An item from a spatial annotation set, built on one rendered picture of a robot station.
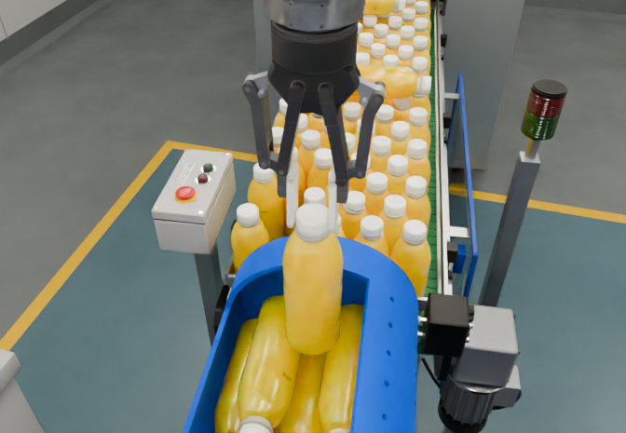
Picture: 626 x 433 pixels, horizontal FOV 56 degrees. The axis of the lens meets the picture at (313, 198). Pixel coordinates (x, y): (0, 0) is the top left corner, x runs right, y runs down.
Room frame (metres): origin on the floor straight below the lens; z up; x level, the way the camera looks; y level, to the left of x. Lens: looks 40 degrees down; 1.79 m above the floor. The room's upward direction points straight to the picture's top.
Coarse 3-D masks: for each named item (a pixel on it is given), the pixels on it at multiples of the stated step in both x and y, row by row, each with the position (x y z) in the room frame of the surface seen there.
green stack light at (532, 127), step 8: (528, 112) 0.96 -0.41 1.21; (528, 120) 0.96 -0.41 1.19; (536, 120) 0.94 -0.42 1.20; (544, 120) 0.94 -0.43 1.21; (552, 120) 0.94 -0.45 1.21; (528, 128) 0.95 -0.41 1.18; (536, 128) 0.94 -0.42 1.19; (544, 128) 0.94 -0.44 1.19; (552, 128) 0.94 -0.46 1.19; (528, 136) 0.95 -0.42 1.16; (536, 136) 0.94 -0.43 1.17; (544, 136) 0.94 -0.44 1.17; (552, 136) 0.95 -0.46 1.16
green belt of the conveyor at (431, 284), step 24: (432, 24) 2.10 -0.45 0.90; (432, 48) 1.89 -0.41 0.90; (432, 72) 1.72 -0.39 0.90; (432, 96) 1.56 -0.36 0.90; (432, 120) 1.43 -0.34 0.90; (432, 144) 1.31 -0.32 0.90; (432, 168) 1.20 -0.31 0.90; (432, 192) 1.10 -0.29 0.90; (432, 216) 1.01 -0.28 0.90; (432, 240) 0.93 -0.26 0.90; (432, 264) 0.86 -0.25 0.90; (432, 288) 0.80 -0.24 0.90
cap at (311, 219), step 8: (304, 208) 0.50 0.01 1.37; (312, 208) 0.50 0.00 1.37; (320, 208) 0.50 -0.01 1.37; (296, 216) 0.48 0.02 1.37; (304, 216) 0.48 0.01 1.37; (312, 216) 0.48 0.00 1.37; (320, 216) 0.48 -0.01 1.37; (328, 216) 0.48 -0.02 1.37; (296, 224) 0.48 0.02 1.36; (304, 224) 0.47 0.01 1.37; (312, 224) 0.47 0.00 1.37; (320, 224) 0.47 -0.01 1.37; (304, 232) 0.47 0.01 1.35; (312, 232) 0.47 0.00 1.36; (320, 232) 0.47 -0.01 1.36
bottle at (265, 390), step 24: (264, 312) 0.53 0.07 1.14; (264, 336) 0.49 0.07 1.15; (264, 360) 0.45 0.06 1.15; (288, 360) 0.45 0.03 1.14; (240, 384) 0.42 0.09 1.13; (264, 384) 0.41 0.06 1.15; (288, 384) 0.42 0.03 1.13; (240, 408) 0.39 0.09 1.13; (264, 408) 0.39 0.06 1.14; (288, 408) 0.40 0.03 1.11
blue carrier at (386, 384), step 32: (256, 256) 0.59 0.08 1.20; (352, 256) 0.56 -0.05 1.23; (384, 256) 0.58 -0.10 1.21; (256, 288) 0.61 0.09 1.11; (352, 288) 0.58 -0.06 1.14; (384, 288) 0.52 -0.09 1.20; (224, 320) 0.53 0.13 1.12; (384, 320) 0.47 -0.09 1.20; (416, 320) 0.53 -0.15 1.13; (224, 352) 0.51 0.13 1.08; (384, 352) 0.42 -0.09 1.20; (416, 352) 0.48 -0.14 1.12; (384, 384) 0.38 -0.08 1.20; (192, 416) 0.39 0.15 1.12; (352, 416) 0.33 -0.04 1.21; (384, 416) 0.35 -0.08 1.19
